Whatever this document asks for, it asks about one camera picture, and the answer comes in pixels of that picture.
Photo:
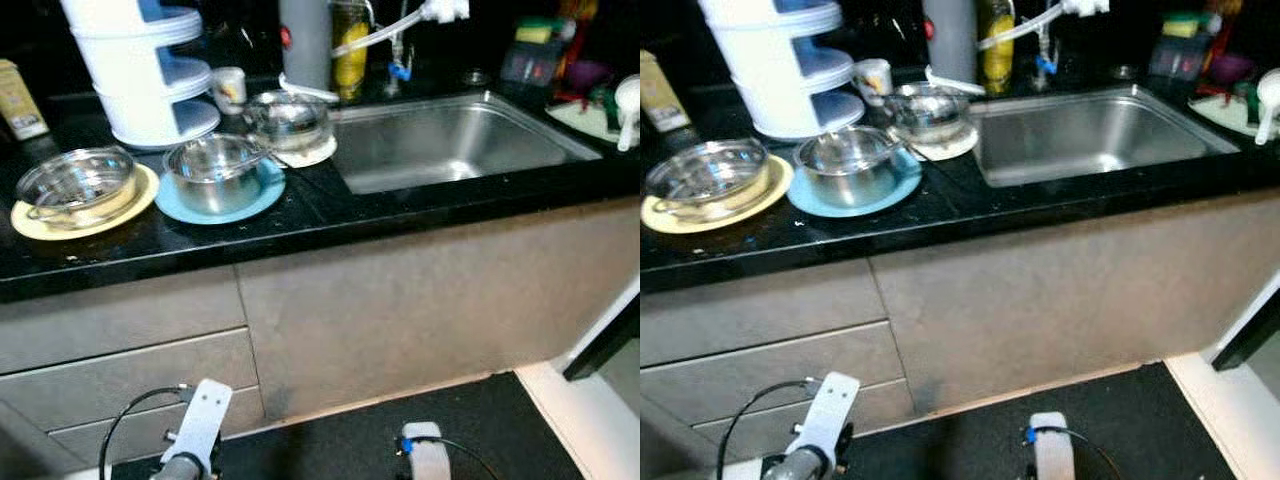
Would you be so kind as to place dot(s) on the white plastic ladle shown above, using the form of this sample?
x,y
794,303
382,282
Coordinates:
x,y
1270,92
628,100

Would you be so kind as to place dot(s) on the patterned white plate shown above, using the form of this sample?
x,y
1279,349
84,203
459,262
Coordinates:
x,y
955,148
315,155

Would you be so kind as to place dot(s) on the purple cup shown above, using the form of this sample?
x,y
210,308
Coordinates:
x,y
588,75
1232,68

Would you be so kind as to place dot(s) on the white tiered storage rack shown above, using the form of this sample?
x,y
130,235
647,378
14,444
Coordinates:
x,y
765,65
125,70

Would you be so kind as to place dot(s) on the yellow dish soap bottle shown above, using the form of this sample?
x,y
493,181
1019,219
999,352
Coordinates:
x,y
997,60
350,65

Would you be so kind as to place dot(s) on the grey drawer front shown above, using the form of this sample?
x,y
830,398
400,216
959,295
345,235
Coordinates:
x,y
110,380
750,375
885,410
110,315
245,415
750,310

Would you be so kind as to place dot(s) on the white faucet diverter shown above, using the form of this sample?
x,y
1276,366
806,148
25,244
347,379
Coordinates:
x,y
445,10
1088,7

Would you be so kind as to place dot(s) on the stainless steel bowl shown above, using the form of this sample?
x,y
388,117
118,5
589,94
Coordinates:
x,y
928,118
288,125

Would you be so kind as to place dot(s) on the white printed mug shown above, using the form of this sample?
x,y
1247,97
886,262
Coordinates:
x,y
872,83
228,92

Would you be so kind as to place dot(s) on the stainless steel sink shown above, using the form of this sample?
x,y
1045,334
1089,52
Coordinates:
x,y
1090,135
450,145

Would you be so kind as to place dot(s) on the yellow round plate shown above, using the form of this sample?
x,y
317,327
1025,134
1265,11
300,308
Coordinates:
x,y
780,185
145,195

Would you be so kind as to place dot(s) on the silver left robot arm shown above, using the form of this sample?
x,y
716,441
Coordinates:
x,y
795,468
175,470

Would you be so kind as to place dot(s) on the grey cylindrical water filter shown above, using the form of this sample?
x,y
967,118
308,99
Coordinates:
x,y
950,45
305,50

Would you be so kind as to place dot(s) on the blue round plate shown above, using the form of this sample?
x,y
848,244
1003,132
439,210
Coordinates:
x,y
905,185
265,195

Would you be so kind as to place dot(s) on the white door frame trim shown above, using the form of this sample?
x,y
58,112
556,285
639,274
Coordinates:
x,y
1220,420
570,430

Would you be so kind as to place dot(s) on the yellow green sponge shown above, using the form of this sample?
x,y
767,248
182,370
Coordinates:
x,y
540,32
1185,25

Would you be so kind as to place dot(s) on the light green cloth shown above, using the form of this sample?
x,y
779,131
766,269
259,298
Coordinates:
x,y
575,122
1215,115

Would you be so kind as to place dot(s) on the round metal drain cap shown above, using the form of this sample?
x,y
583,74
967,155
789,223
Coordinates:
x,y
1121,70
476,76

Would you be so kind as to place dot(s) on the red pump bottle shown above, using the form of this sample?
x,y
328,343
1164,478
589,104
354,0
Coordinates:
x,y
1225,22
578,25

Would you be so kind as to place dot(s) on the yellow tea box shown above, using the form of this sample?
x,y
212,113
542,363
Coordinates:
x,y
22,100
662,95

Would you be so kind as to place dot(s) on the stainless steel pot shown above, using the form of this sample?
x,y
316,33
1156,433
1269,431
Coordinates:
x,y
845,185
210,192

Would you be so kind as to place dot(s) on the clear plastic container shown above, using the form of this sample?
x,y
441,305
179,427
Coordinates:
x,y
528,68
1178,60

